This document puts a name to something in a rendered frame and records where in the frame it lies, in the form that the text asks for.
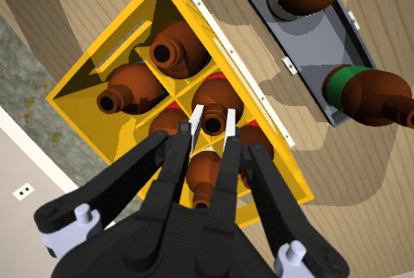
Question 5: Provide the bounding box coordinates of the dark grey tray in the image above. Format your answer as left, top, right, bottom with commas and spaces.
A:
248, 0, 378, 127

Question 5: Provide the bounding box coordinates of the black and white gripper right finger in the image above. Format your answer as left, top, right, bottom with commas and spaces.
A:
195, 109, 350, 278

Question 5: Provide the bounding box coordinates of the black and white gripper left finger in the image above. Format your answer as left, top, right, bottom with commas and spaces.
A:
33, 105, 204, 272

